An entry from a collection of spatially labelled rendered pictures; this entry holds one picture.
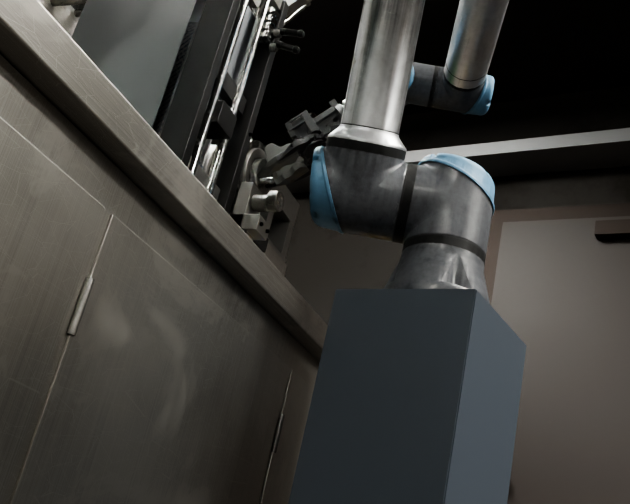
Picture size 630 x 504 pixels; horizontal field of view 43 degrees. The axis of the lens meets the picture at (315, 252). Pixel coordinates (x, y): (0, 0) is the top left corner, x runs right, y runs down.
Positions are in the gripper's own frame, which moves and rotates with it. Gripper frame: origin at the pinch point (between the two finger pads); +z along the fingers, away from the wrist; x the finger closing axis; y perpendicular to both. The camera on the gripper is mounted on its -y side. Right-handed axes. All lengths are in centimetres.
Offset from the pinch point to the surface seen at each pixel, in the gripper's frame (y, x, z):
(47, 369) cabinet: -59, 69, 20
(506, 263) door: 41, -184, -55
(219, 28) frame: -3.4, 41.6, -8.1
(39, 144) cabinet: -46, 79, 9
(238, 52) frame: 1.0, 31.5, -8.6
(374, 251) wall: 90, -202, -12
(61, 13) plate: 38, 30, 16
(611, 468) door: -50, -174, -40
